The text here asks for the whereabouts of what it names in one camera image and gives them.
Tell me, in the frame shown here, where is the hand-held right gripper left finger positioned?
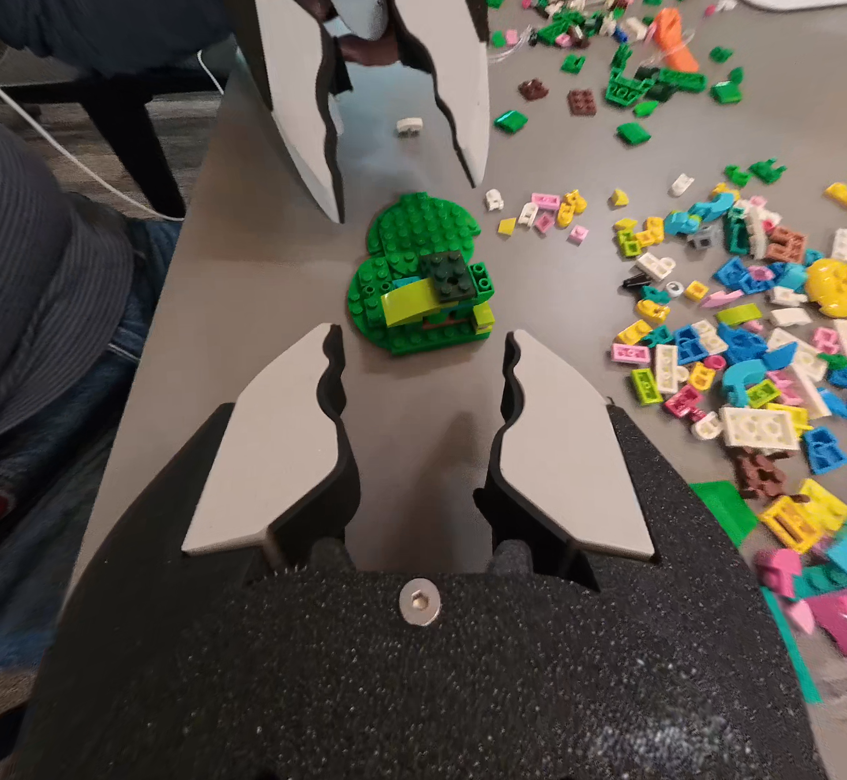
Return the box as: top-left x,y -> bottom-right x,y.
180,322 -> 363,572

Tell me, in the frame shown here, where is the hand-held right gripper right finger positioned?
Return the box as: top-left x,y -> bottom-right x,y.
473,329 -> 658,594

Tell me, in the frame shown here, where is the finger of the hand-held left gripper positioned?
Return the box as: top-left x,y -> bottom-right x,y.
390,0 -> 492,190
253,0 -> 353,225

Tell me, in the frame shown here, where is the lime lego plate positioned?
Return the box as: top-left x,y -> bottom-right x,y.
630,368 -> 664,407

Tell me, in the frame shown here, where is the green lego build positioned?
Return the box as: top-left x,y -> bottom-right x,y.
347,191 -> 497,358

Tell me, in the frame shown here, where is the dark green lego bracket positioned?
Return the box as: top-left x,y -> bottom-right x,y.
419,251 -> 479,301

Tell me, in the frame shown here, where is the clear curved lego piece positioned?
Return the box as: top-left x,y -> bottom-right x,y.
490,26 -> 537,63

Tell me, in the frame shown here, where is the pile of green brown lego pieces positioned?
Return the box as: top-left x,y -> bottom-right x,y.
523,0 -> 709,109

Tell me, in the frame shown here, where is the pile of colourful lego pieces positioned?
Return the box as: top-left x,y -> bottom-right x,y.
612,181 -> 847,559

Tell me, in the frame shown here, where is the long teal lego plate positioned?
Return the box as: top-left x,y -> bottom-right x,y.
761,585 -> 821,705

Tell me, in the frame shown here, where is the person's left hand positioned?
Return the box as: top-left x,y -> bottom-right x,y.
337,33 -> 402,68

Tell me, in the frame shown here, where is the person's jeans leg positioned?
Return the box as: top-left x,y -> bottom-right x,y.
0,218 -> 183,668

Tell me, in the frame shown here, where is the orange brick separator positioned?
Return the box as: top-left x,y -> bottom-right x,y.
645,7 -> 701,75

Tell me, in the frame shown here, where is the person's dark striped sweater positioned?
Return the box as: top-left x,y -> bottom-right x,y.
0,125 -> 136,433

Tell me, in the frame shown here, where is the white earphone cable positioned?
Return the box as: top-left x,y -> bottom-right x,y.
0,49 -> 226,222

